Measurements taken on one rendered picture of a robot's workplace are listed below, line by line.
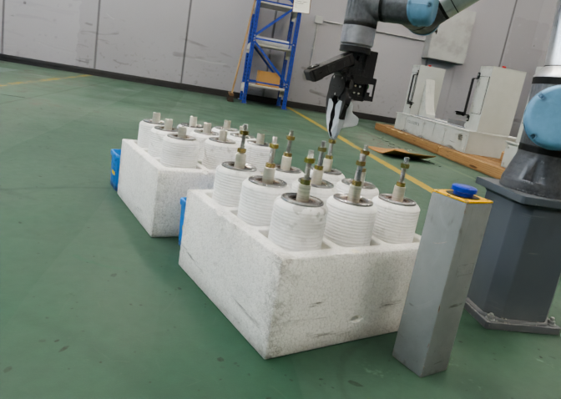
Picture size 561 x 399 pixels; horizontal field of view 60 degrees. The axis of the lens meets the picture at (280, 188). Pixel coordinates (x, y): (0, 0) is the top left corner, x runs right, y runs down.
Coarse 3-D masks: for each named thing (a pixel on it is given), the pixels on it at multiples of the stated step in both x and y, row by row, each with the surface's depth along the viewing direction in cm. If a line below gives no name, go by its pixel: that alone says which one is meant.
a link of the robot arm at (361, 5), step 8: (352, 0) 106; (360, 0) 105; (368, 0) 104; (376, 0) 103; (352, 8) 106; (360, 8) 105; (368, 8) 105; (376, 8) 104; (352, 16) 106; (360, 16) 106; (368, 16) 106; (376, 16) 105; (360, 24) 106; (368, 24) 106; (376, 24) 108
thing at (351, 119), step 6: (336, 108) 111; (348, 108) 112; (336, 114) 111; (348, 114) 112; (354, 114) 113; (336, 120) 111; (342, 120) 111; (348, 120) 112; (354, 120) 113; (336, 126) 112; (342, 126) 112; (348, 126) 113; (336, 132) 112
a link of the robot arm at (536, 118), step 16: (560, 0) 89; (560, 16) 89; (560, 32) 89; (560, 48) 89; (544, 64) 93; (560, 64) 89; (544, 80) 90; (560, 80) 88; (544, 96) 88; (560, 96) 87; (528, 112) 90; (544, 112) 89; (560, 112) 87; (528, 128) 91; (544, 128) 89; (560, 128) 88; (544, 144) 90; (560, 144) 89
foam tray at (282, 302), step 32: (192, 192) 105; (192, 224) 104; (224, 224) 92; (192, 256) 104; (224, 256) 92; (256, 256) 82; (288, 256) 77; (320, 256) 80; (352, 256) 84; (384, 256) 89; (416, 256) 94; (224, 288) 92; (256, 288) 82; (288, 288) 78; (320, 288) 82; (352, 288) 86; (384, 288) 91; (256, 320) 82; (288, 320) 80; (320, 320) 84; (352, 320) 90; (384, 320) 94; (288, 352) 82
